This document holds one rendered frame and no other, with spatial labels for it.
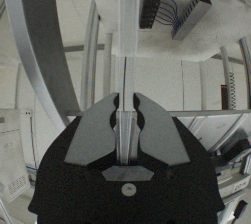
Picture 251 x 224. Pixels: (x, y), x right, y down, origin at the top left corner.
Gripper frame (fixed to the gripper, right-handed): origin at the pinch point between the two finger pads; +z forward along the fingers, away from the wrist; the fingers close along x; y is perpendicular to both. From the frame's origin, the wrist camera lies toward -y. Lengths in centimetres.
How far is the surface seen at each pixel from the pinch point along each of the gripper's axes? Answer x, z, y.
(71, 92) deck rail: -8.1, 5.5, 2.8
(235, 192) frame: 53, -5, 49
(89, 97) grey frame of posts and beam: -11.0, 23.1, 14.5
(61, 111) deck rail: -8.1, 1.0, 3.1
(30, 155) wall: -167, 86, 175
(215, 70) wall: 162, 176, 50
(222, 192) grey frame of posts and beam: 42, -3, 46
